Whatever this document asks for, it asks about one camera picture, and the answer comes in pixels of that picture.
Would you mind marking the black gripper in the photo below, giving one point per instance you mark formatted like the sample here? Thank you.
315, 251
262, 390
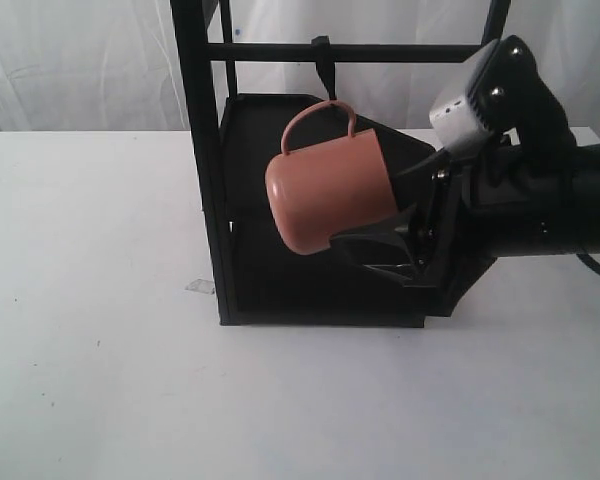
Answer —
470, 213

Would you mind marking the pink ceramic mug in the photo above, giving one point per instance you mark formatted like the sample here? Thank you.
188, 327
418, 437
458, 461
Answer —
323, 189

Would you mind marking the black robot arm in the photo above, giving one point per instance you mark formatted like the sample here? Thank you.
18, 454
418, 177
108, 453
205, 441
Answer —
577, 201

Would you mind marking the black two-tier metal rack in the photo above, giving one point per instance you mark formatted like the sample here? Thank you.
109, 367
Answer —
234, 134

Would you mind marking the clear tape piece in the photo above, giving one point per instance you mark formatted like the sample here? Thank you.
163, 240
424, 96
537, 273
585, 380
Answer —
202, 286

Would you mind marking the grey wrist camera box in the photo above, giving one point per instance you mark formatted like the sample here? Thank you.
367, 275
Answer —
455, 115

